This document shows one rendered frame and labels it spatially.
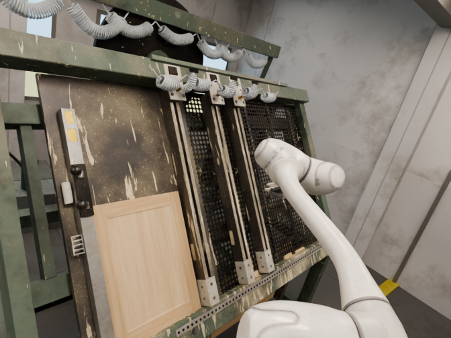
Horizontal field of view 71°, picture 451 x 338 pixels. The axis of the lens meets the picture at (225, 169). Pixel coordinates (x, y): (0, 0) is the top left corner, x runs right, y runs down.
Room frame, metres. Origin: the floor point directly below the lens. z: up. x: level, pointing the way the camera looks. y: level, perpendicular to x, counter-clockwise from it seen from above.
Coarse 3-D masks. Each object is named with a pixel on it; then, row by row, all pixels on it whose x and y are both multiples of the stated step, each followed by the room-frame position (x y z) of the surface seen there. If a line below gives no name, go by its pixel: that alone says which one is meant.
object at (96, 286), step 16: (64, 128) 1.12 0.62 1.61; (64, 144) 1.11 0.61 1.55; (80, 144) 1.13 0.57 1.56; (80, 160) 1.10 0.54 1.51; (80, 224) 0.99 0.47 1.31; (96, 240) 0.99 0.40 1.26; (96, 256) 0.96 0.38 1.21; (96, 272) 0.93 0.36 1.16; (96, 288) 0.91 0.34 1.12; (96, 304) 0.88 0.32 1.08; (96, 320) 0.86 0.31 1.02; (112, 336) 0.86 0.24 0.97
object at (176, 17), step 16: (96, 0) 1.67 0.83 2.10; (112, 0) 1.74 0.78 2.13; (128, 0) 1.81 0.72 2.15; (144, 0) 1.88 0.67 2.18; (144, 16) 1.89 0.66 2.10; (160, 16) 1.97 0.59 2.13; (176, 16) 2.06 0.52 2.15; (192, 16) 2.15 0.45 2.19; (208, 32) 2.28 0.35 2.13; (224, 32) 2.39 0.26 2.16; (240, 32) 2.52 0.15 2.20; (256, 48) 2.70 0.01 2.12; (272, 48) 2.87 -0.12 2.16
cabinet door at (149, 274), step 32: (96, 224) 1.04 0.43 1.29; (128, 224) 1.14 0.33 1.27; (160, 224) 1.25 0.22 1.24; (128, 256) 1.07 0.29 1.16; (160, 256) 1.17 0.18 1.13; (128, 288) 1.01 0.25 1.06; (160, 288) 1.10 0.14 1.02; (192, 288) 1.20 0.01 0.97; (128, 320) 0.95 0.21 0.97; (160, 320) 1.03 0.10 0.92
